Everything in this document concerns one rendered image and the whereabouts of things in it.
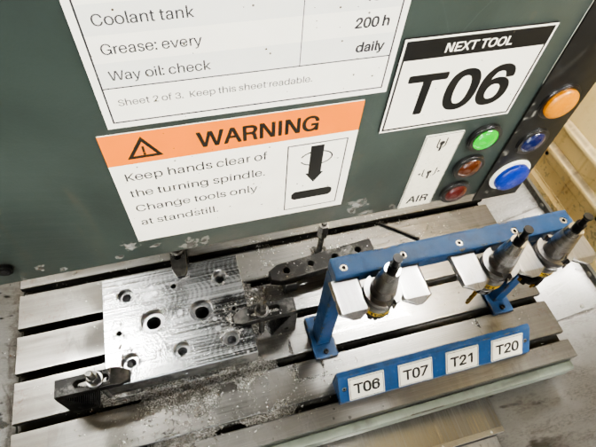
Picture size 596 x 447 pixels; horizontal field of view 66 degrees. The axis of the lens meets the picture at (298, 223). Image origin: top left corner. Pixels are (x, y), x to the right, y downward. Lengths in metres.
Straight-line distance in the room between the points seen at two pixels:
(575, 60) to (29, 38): 0.31
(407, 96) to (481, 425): 1.08
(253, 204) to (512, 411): 1.11
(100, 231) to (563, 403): 1.21
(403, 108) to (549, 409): 1.13
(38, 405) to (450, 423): 0.91
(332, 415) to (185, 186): 0.78
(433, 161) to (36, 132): 0.26
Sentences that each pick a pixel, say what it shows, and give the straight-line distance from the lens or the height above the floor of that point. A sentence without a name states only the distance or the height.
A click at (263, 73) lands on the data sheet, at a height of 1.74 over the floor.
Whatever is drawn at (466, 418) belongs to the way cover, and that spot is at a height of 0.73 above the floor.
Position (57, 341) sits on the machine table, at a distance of 1.15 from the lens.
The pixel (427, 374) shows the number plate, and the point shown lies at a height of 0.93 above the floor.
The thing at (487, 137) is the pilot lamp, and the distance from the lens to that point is 0.37.
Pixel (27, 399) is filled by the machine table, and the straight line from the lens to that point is 1.13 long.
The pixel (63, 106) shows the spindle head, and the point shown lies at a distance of 0.26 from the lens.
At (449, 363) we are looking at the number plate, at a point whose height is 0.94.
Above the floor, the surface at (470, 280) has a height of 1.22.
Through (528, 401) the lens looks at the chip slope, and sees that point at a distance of 1.36.
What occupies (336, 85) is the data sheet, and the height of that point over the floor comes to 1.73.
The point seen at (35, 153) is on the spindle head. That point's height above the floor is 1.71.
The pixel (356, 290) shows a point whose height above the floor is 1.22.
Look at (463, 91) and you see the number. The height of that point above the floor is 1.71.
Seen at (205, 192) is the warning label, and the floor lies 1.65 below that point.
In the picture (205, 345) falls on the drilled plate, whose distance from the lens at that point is 0.97.
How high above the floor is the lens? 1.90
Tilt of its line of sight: 55 degrees down
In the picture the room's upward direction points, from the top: 6 degrees clockwise
